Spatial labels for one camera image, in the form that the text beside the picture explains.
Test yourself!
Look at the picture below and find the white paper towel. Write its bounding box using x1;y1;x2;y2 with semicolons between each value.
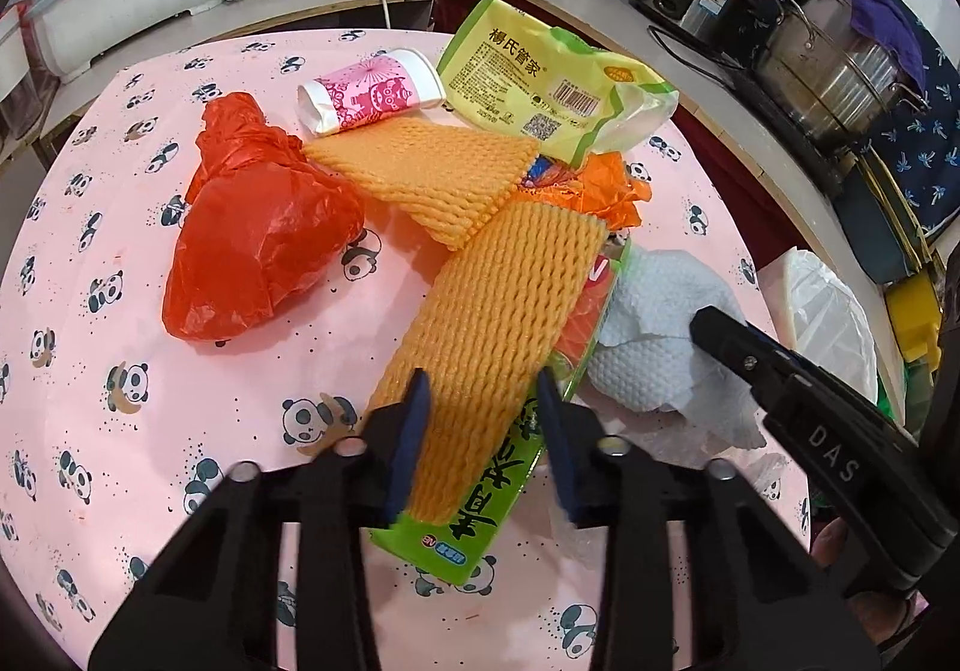
585;249;788;492

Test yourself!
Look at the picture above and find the triangular orange foam fruit net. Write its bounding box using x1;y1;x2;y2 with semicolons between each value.
302;118;541;250

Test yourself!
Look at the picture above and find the person's right hand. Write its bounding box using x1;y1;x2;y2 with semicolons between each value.
810;517;927;657

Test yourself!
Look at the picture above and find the long orange foam fruit net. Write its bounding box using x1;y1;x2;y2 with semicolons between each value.
365;200;610;522

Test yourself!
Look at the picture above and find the steel steamer pot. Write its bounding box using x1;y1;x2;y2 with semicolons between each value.
754;0;931;151

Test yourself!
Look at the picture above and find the yellow pot with steel lid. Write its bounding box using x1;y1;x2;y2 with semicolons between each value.
885;273;942;364

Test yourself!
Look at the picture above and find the orange crumpled snack wrapper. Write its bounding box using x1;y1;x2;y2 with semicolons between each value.
517;149;652;233

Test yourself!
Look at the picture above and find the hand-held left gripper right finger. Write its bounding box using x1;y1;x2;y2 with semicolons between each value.
534;367;880;671

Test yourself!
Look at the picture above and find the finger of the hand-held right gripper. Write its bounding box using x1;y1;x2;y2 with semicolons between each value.
690;307;959;597

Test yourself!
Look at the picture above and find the pink printed paper cup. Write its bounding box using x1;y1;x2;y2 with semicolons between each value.
296;48;443;136

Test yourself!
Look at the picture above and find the purple cloth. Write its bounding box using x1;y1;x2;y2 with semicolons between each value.
765;0;931;87

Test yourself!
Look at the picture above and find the black induction cooker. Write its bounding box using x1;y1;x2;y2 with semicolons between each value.
731;71;856;192

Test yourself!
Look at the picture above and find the green snack packet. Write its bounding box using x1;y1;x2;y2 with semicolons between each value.
367;239;635;586

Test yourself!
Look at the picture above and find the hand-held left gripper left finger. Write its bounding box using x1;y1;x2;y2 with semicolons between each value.
88;369;432;671

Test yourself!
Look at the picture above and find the pink panda print tablecloth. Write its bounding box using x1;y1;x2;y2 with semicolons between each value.
0;29;818;671

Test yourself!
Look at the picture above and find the blue leaf print curtain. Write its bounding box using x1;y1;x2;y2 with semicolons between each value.
581;0;960;229

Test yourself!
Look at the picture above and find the black power cable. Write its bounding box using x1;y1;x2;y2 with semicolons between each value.
645;22;751;91

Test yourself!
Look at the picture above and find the white lined trash bin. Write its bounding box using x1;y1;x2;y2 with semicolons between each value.
757;249;880;417

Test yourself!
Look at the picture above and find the green plastic bag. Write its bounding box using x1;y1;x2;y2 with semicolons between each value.
881;360;931;428

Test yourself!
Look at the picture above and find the yellow-green tissue pack wrapper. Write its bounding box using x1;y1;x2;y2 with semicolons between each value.
436;0;680;163

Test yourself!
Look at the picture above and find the red plastic bag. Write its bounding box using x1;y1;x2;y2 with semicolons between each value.
161;92;366;344

